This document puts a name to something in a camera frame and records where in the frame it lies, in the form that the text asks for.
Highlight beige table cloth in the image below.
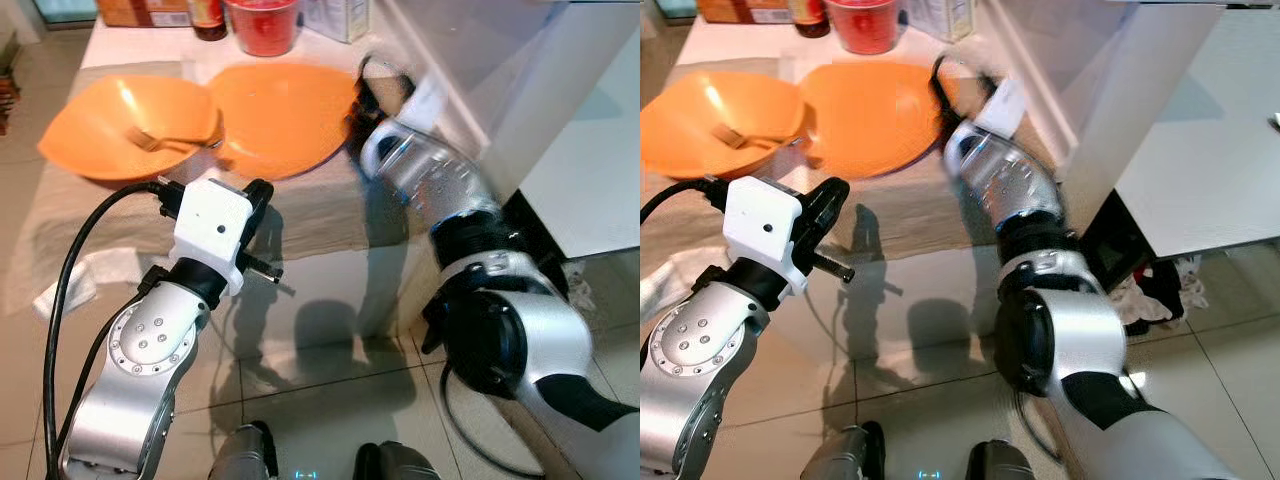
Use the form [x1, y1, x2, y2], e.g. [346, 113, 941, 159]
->
[640, 58, 1067, 313]
[4, 58, 433, 319]

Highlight empty orange bowl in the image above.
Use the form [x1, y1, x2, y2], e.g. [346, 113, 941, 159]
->
[207, 62, 363, 182]
[799, 61, 961, 180]

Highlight white printed carton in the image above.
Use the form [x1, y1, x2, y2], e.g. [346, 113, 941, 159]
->
[899, 0, 977, 44]
[299, 0, 372, 45]

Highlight red plastic cup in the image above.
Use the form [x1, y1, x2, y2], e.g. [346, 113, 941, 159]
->
[825, 0, 902, 56]
[221, 0, 302, 58]

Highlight brown utensil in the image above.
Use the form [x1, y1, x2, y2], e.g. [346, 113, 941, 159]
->
[124, 124, 223, 154]
[716, 122, 809, 153]

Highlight orange bowl with utensil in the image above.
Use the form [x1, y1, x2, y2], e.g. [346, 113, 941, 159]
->
[640, 69, 807, 185]
[37, 74, 224, 187]

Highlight dark sauce bottle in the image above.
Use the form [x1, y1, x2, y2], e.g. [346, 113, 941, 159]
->
[187, 0, 230, 42]
[787, 0, 832, 39]

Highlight black box under table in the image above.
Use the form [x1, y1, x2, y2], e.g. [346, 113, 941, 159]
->
[1074, 190, 1163, 293]
[500, 188, 571, 297]

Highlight orange cardboard box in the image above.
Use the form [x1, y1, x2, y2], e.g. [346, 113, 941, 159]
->
[96, 0, 193, 28]
[696, 0, 793, 25]

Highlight grey left robot leg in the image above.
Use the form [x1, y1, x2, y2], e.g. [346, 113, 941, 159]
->
[207, 421, 280, 480]
[798, 421, 887, 480]

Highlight grey robot leg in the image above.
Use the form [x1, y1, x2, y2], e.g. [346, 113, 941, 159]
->
[964, 439, 1053, 480]
[353, 441, 443, 480]
[207, 421, 280, 480]
[798, 421, 887, 480]

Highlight white and black floor rags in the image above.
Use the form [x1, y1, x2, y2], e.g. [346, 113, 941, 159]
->
[1108, 254, 1213, 337]
[562, 256, 605, 305]

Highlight grey right robot leg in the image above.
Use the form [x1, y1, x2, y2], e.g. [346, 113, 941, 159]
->
[353, 441, 443, 480]
[964, 439, 1053, 480]

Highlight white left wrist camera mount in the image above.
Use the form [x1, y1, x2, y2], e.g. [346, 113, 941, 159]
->
[171, 177, 254, 297]
[721, 176, 807, 299]

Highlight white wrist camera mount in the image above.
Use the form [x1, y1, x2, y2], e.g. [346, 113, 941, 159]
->
[398, 74, 448, 133]
[171, 177, 254, 297]
[974, 74, 1029, 137]
[721, 176, 807, 299]

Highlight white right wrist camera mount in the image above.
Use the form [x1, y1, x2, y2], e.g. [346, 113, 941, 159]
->
[398, 74, 448, 133]
[974, 74, 1029, 137]

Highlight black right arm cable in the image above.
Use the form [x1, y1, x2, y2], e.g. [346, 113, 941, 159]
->
[1012, 388, 1067, 476]
[438, 362, 536, 480]

